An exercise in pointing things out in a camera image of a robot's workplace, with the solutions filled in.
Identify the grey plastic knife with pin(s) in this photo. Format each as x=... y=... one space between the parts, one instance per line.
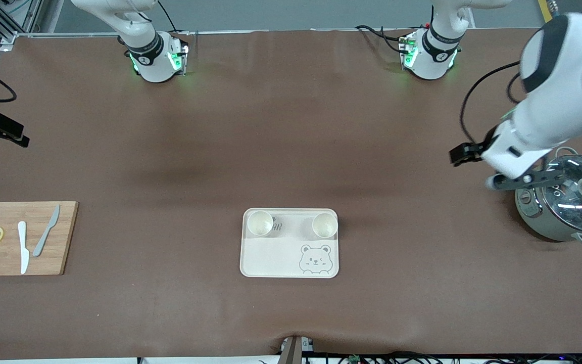
x=43 y=237

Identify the metal table clamp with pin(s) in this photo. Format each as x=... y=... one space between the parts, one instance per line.
x=293 y=351

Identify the white paper cup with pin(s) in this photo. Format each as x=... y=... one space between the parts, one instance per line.
x=325 y=225
x=260 y=223

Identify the white plastic knife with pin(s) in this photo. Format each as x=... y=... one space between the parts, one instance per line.
x=23 y=253

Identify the glass pot lid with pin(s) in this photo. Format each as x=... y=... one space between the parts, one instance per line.
x=569 y=202

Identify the cream tray with bear print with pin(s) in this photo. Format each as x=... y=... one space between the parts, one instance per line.
x=281 y=258

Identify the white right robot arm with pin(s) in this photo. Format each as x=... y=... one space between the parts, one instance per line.
x=152 y=55

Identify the brown table mat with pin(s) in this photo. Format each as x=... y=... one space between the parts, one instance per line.
x=291 y=126

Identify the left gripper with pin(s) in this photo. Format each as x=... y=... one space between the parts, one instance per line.
x=478 y=148

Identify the grey cooking pot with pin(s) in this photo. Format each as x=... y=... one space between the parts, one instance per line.
x=538 y=222

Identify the aluminium frame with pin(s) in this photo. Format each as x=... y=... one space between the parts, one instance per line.
x=8 y=20

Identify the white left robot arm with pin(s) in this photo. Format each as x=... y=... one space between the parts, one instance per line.
x=564 y=76

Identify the bamboo cutting board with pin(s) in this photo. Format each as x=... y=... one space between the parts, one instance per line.
x=8 y=212

